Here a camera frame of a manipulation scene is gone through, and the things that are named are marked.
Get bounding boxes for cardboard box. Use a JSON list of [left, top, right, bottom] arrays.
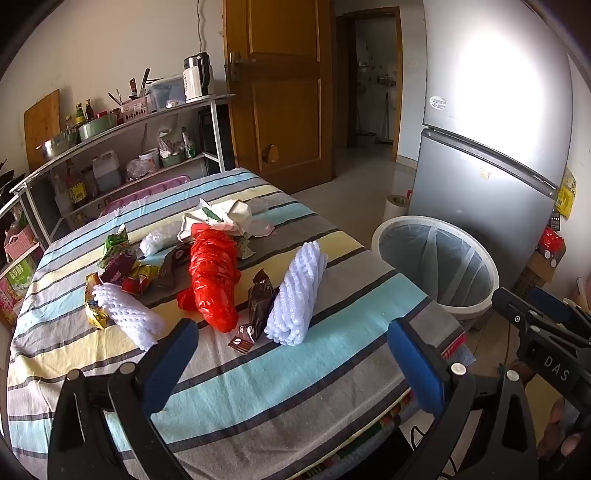
[[512, 249, 566, 301]]

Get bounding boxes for white plastic bag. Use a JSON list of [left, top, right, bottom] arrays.
[[139, 229, 181, 257]]

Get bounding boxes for translucent plastic jug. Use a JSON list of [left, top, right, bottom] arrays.
[[92, 150, 122, 193]]

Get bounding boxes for white paper bag green print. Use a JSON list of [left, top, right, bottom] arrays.
[[178, 198, 254, 243]]

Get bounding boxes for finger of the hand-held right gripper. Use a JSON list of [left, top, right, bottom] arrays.
[[527, 286, 591, 328], [491, 287, 591, 346]]

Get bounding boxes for green printed box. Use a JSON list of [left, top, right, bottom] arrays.
[[0, 256, 35, 301]]

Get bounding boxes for small brown wrapper piece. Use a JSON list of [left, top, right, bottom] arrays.
[[228, 324, 256, 352]]

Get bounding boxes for white trash bin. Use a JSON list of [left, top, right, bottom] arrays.
[[372, 215, 501, 324]]

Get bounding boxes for green pot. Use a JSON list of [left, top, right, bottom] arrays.
[[78, 113, 118, 141]]

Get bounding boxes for printed food bag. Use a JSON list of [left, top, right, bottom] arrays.
[[157, 124, 185, 160]]

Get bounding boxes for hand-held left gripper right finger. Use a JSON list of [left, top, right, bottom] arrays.
[[387, 318, 539, 480]]

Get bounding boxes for mop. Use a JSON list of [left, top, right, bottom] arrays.
[[376, 92, 393, 146]]

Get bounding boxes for small white foam net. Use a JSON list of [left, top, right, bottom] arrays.
[[92, 282, 166, 349]]

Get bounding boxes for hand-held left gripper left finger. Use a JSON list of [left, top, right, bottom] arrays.
[[47, 318, 200, 480]]

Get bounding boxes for person's right hand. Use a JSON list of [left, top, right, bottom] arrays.
[[537, 396, 591, 467]]

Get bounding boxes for yellow snack packet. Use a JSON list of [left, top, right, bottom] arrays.
[[84, 272, 112, 329]]

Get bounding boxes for wooden door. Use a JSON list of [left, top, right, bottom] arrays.
[[223, 0, 337, 183]]

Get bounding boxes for striped blanket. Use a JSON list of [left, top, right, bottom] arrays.
[[7, 166, 467, 480]]

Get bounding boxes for white paper roll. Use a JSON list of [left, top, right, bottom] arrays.
[[385, 195, 409, 221]]

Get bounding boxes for purple snack packet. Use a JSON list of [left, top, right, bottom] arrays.
[[99, 253, 137, 287]]

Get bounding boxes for yellow-label oil bottle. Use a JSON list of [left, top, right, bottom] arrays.
[[65, 159, 88, 206]]

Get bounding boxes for wooden door frame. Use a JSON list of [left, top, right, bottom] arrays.
[[335, 13, 402, 162]]

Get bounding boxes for brass door handle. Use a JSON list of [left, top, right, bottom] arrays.
[[225, 52, 256, 84]]

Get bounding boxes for hanging yellow packets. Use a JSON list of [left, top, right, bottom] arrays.
[[554, 167, 578, 220]]

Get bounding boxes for large white foam net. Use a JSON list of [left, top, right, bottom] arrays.
[[264, 240, 328, 347]]

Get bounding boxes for wooden cutting board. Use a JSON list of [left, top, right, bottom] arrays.
[[24, 89, 61, 174]]

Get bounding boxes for silver refrigerator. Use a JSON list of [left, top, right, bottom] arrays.
[[406, 0, 575, 296]]

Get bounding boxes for pink plastic lid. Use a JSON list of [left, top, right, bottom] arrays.
[[99, 174, 191, 217]]

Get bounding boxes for pink plastic basket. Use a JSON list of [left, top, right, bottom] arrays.
[[4, 226, 37, 264]]

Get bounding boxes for metal shelf rack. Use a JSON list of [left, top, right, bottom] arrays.
[[9, 92, 236, 250]]

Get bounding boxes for clear plastic storage box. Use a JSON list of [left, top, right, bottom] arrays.
[[147, 74, 186, 113]]

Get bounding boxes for red plastic bag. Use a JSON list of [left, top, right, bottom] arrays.
[[178, 223, 242, 333]]

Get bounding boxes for dark brown snack wrapper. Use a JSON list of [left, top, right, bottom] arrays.
[[154, 242, 192, 291], [248, 270, 278, 337]]

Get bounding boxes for white electric kettle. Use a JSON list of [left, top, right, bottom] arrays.
[[183, 52, 214, 103]]

